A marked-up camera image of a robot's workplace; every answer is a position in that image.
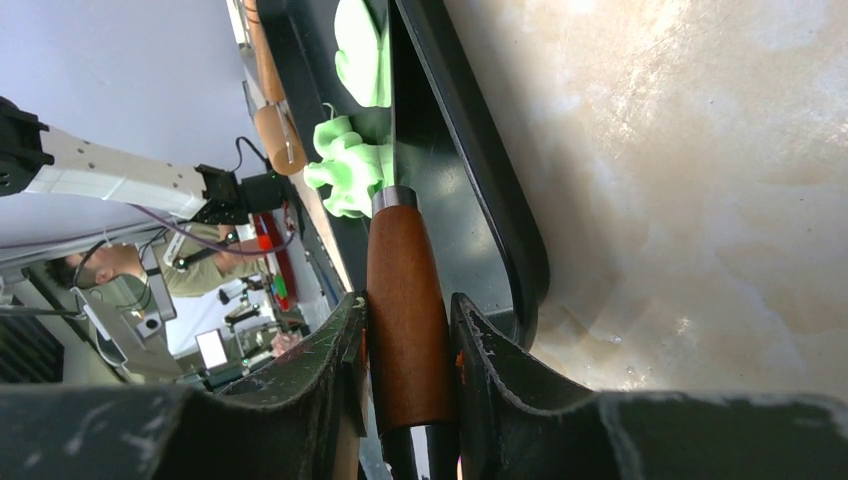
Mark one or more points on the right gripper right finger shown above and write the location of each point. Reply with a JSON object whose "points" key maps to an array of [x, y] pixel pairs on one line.
{"points": [[519, 419]]}

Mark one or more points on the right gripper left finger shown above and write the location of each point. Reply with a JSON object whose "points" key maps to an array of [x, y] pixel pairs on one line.
{"points": [[298, 417]]}

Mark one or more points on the metal scraper wooden handle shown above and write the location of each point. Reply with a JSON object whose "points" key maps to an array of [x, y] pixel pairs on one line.
{"points": [[408, 334]]}

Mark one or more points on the green dough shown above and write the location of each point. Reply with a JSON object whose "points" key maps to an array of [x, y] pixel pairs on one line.
{"points": [[353, 169]]}

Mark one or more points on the wooden dough roller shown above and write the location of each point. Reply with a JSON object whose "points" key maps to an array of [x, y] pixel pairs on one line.
{"points": [[273, 120]]}

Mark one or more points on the round green dough wrapper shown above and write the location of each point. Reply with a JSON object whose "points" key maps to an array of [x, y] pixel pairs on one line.
{"points": [[363, 58]]}

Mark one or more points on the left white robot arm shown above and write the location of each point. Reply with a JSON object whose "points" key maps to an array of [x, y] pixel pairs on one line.
{"points": [[38, 158]]}

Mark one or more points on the person in green shirt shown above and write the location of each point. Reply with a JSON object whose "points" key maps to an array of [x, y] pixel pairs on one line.
{"points": [[195, 280]]}

